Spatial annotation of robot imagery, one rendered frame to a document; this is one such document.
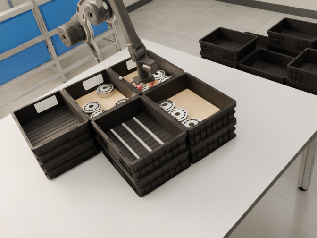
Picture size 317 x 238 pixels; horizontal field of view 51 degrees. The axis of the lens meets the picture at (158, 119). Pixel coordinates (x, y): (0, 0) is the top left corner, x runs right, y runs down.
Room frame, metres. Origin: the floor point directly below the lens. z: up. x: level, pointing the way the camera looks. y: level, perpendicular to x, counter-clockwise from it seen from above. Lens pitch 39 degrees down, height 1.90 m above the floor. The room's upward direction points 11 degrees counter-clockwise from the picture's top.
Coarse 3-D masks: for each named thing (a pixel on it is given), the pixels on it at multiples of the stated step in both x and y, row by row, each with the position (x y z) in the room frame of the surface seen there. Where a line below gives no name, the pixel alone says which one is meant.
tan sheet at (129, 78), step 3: (135, 72) 1.84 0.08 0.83; (129, 75) 1.82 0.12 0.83; (132, 75) 1.81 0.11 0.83; (135, 75) 1.81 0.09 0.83; (126, 78) 1.79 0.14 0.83; (129, 78) 1.78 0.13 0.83; (132, 78) 1.78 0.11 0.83; (129, 81) 1.75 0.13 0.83; (147, 84) 1.68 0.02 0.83; (156, 84) 1.66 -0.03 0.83
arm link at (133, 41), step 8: (112, 0) 1.54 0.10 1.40; (120, 0) 1.54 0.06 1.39; (112, 8) 1.56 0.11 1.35; (120, 8) 1.53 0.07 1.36; (120, 16) 1.53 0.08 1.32; (128, 16) 1.55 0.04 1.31; (120, 24) 1.55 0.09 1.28; (128, 24) 1.53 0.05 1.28; (128, 32) 1.52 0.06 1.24; (128, 40) 1.53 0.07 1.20; (136, 40) 1.53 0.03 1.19; (128, 48) 1.54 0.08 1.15; (136, 48) 1.53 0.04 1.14; (144, 48) 1.54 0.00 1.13; (136, 56) 1.51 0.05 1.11
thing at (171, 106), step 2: (162, 100) 1.44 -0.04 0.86; (164, 100) 1.44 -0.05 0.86; (166, 100) 1.44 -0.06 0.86; (168, 100) 1.43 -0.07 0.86; (170, 100) 1.43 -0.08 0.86; (158, 102) 1.43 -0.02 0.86; (160, 102) 1.42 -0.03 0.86; (170, 102) 1.41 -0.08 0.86; (172, 102) 1.41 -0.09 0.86; (158, 104) 1.41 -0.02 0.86; (170, 104) 1.39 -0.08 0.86; (172, 104) 1.39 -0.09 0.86; (174, 104) 1.38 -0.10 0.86; (170, 106) 1.38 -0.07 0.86; (172, 106) 1.37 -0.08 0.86; (174, 106) 1.37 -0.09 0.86; (164, 108) 1.37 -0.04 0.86; (166, 108) 1.37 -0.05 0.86; (168, 108) 1.36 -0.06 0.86; (170, 108) 1.36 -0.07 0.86; (172, 108) 1.36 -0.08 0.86; (166, 110) 1.35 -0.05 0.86; (168, 110) 1.35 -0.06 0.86
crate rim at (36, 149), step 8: (48, 96) 1.61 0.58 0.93; (64, 96) 1.57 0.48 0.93; (72, 104) 1.49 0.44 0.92; (80, 112) 1.39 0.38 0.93; (16, 120) 1.45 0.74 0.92; (88, 120) 1.31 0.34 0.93; (72, 128) 1.27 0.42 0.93; (80, 128) 1.28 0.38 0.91; (24, 136) 1.28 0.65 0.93; (56, 136) 1.23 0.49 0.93; (64, 136) 1.24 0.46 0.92; (40, 144) 1.20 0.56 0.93; (48, 144) 1.20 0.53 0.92; (32, 152) 1.18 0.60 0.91
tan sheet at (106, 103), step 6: (84, 96) 1.68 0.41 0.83; (90, 96) 1.67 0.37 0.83; (96, 96) 1.66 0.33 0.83; (114, 96) 1.62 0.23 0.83; (120, 96) 1.61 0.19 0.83; (78, 102) 1.63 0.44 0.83; (84, 102) 1.62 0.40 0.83; (102, 102) 1.58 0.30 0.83; (108, 102) 1.57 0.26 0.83; (114, 102) 1.56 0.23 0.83; (102, 108) 1.53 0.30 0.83; (108, 108) 1.51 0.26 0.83
